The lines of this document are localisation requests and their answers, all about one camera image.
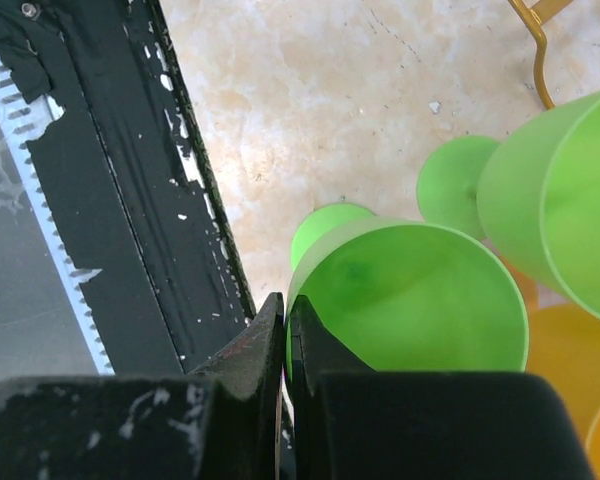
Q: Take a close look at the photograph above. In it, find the gold wire glass rack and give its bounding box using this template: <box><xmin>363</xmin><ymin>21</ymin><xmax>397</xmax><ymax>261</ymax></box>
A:
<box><xmin>508</xmin><ymin>0</ymin><xmax>572</xmax><ymax>110</ymax></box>

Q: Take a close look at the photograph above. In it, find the green wine glass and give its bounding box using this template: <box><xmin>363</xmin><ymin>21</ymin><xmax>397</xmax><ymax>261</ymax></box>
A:
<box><xmin>288</xmin><ymin>203</ymin><xmax>529</xmax><ymax>372</ymax></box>
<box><xmin>416</xmin><ymin>91</ymin><xmax>600</xmax><ymax>319</ymax></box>

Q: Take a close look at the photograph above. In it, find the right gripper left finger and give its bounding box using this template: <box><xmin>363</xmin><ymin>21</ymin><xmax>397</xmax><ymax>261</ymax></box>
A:
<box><xmin>0</xmin><ymin>293</ymin><xmax>285</xmax><ymax>479</ymax></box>

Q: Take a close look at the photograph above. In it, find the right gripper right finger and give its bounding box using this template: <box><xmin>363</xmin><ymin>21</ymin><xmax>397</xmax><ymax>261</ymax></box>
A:
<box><xmin>287</xmin><ymin>296</ymin><xmax>594</xmax><ymax>479</ymax></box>

